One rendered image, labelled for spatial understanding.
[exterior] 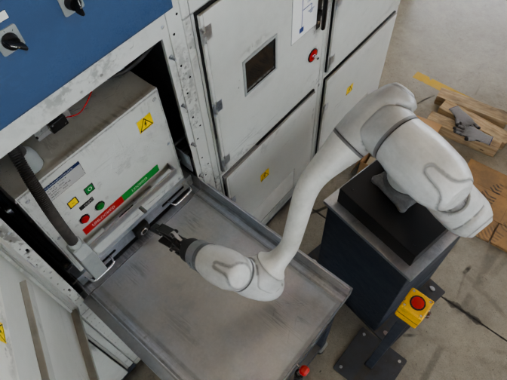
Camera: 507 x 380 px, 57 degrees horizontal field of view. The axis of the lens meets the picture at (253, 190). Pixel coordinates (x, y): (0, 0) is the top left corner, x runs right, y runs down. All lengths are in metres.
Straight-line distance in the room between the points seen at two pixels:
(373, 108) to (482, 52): 2.77
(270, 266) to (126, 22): 0.72
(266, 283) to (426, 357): 1.36
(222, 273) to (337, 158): 0.41
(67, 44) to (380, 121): 0.69
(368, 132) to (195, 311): 0.86
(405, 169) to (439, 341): 1.62
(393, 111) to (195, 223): 0.92
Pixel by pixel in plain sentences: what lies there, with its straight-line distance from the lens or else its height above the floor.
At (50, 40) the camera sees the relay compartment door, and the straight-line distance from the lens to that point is 1.06.
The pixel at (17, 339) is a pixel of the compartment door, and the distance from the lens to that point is 1.23.
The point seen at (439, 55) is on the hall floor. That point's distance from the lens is 3.73.
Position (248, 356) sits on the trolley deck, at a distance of 1.57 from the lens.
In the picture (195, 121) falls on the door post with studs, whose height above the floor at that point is 1.20.
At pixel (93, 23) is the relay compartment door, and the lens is 1.10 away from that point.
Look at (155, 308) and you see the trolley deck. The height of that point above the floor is 0.85.
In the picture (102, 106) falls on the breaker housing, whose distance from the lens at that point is 1.42.
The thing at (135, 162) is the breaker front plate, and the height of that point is 1.19.
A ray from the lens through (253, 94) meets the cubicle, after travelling 1.74.
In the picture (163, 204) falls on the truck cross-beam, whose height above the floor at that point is 0.90.
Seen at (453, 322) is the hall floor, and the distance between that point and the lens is 2.63.
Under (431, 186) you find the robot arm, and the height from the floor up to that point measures 1.53.
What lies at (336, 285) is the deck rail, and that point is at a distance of 1.62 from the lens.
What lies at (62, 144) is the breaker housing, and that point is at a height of 1.39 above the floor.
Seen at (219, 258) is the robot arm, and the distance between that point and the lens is 1.23.
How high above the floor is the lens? 2.38
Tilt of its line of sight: 58 degrees down
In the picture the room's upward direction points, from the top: 4 degrees counter-clockwise
